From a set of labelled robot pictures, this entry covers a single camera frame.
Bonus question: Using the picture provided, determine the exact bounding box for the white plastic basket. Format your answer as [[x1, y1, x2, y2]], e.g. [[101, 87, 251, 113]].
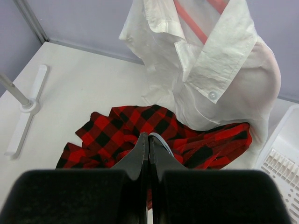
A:
[[255, 105, 299, 224]]

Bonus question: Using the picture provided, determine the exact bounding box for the red black plaid shirt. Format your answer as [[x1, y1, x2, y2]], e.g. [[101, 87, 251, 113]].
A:
[[55, 104, 253, 210]]

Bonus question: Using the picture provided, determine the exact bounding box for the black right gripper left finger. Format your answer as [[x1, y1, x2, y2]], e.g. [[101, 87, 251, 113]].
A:
[[0, 133, 148, 224]]

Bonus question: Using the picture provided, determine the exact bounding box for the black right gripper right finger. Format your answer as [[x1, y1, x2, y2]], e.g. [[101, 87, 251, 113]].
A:
[[149, 136, 291, 224]]

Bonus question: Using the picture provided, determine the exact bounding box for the white shirt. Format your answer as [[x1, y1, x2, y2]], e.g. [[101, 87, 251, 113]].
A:
[[119, 0, 281, 169]]

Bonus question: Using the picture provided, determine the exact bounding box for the red clothes hanger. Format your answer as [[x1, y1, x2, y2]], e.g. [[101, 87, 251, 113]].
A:
[[174, 0, 229, 44]]

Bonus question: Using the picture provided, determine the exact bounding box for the grey clothes hanger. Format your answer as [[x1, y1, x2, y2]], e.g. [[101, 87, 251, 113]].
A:
[[149, 133, 174, 157]]

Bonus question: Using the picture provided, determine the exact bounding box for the white metal clothes rack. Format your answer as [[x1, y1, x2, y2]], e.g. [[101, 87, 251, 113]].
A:
[[0, 64, 50, 159]]

